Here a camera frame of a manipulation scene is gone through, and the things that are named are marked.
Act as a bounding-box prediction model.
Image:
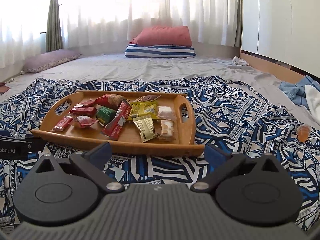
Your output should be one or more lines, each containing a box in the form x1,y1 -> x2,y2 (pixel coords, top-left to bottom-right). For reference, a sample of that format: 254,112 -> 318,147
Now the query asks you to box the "blue white striped pillow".
124,44 -> 196,58

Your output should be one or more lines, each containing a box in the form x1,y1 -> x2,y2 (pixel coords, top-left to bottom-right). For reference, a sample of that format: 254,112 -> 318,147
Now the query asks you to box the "large yellow snack packet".
129,101 -> 158,120

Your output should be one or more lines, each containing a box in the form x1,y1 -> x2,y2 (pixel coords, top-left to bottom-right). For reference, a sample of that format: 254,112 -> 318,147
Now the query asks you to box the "brown snack packet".
130,95 -> 162,103

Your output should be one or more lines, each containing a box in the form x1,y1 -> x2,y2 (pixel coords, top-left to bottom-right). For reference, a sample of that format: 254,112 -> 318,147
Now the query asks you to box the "red snack bar packet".
101,100 -> 132,140

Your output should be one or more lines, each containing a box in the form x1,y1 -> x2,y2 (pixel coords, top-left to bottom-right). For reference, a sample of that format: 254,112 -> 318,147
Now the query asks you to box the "purple pillow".
23,49 -> 82,73

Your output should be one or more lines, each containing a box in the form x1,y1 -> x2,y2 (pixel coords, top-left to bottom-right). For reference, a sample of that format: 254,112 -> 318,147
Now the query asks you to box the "red pillow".
129,26 -> 193,47

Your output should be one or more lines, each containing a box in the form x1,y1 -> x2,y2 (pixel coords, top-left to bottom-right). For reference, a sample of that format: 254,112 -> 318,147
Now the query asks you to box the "orange jelly cup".
297,124 -> 311,142

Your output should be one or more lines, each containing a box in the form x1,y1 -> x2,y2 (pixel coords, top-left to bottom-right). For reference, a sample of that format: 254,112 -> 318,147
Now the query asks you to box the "bed with grey sheet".
0,52 -> 310,110

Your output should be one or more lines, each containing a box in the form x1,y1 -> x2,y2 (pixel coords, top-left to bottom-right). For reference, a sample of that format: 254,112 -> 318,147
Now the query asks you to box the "green snack packet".
96,106 -> 118,125

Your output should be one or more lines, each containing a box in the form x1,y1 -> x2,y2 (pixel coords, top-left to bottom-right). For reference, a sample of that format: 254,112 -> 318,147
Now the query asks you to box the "blue patterned blanket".
0,76 -> 320,233

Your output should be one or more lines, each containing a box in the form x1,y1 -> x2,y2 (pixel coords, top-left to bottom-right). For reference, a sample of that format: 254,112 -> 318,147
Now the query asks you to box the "light blue cloth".
279,76 -> 320,105

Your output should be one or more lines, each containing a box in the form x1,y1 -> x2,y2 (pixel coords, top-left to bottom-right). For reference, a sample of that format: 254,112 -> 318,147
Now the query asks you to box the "long red snack packet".
70,106 -> 97,115

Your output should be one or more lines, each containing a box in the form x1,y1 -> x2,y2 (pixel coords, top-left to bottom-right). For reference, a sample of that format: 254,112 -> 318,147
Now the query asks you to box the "white cloth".
304,84 -> 320,120

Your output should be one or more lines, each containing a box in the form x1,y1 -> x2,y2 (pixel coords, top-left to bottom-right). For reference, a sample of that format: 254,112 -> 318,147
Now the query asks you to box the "white sheer curtain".
0,0 -> 240,69

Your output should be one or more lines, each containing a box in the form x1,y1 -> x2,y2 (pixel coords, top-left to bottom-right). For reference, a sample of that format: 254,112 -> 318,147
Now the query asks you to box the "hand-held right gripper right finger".
190,144 -> 286,194

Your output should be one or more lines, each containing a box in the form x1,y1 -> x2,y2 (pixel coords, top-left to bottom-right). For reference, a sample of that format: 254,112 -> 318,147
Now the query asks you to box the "wooden tray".
31,91 -> 204,157

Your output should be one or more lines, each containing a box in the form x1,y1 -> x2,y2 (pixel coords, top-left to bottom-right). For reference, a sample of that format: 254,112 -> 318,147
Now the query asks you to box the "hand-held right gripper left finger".
34,142 -> 125,194

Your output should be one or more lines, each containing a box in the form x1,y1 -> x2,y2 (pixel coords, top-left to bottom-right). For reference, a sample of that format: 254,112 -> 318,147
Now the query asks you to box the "grey-green curtain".
46,0 -> 63,53
234,0 -> 243,48

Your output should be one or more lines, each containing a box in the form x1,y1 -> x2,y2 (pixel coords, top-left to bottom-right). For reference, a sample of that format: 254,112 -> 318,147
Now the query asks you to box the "cream dotted snack packet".
159,120 -> 175,142

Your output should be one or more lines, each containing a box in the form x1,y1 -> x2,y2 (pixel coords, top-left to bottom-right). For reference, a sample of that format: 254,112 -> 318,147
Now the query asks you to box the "white wardrobe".
240,0 -> 320,77

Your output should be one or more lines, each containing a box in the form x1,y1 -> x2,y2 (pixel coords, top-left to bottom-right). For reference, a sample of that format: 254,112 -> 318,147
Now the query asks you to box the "red clear-window snack packet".
75,100 -> 95,108

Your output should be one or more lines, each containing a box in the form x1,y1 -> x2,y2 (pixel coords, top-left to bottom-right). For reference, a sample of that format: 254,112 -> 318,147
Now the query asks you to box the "red and gold snack packet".
92,94 -> 125,110

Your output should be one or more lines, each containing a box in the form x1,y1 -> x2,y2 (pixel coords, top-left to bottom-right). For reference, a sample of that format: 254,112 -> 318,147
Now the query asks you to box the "small pale yellow snack packet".
133,115 -> 160,143

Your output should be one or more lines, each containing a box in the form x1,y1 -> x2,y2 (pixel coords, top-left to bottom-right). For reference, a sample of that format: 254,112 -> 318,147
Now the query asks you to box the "crumpled white plastic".
232,56 -> 249,66

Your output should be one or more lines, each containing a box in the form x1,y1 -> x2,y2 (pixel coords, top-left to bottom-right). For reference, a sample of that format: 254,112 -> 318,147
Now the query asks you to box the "red round cake packet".
71,116 -> 98,128

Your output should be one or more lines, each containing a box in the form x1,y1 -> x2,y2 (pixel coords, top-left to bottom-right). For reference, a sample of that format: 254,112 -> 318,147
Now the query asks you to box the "wooden bed frame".
240,50 -> 307,84

